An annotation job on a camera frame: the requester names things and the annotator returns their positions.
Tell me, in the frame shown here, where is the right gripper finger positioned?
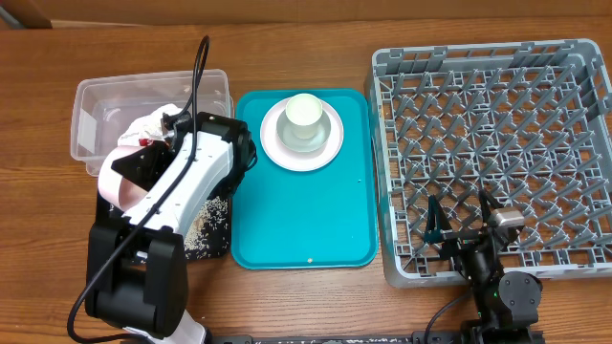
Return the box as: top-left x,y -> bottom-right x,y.
424,195 -> 452,244
478,189 -> 502,224

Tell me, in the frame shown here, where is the small pink bowl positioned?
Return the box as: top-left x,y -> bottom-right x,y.
98,146 -> 147,211

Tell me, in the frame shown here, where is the white napkin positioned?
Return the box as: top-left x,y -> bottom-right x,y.
117,103 -> 182,146

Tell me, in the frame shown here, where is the white rice pile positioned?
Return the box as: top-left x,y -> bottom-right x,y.
185,196 -> 230,260

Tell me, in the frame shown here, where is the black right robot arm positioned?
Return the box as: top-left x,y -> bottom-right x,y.
423,189 -> 545,343

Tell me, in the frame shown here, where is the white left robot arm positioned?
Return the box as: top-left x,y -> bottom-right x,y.
75,112 -> 256,343

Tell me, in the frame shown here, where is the grey dishwasher rack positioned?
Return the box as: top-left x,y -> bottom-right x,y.
365,39 -> 611,288

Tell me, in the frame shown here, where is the clear plastic bin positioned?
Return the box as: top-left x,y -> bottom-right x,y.
70,69 -> 236,178

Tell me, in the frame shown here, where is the black plastic tray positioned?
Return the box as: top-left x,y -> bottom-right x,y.
92,172 -> 232,269

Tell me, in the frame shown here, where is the teal serving tray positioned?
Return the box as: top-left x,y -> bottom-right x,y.
231,89 -> 379,269

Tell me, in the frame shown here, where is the large pink plate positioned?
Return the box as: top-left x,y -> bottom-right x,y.
260,97 -> 344,172

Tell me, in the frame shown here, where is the grey bowl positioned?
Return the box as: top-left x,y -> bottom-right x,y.
276,111 -> 331,153

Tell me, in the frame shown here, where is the cream cup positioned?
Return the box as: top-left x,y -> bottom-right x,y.
285,94 -> 323,140

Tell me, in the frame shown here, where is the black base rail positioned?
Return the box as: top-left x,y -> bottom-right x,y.
119,329 -> 546,344

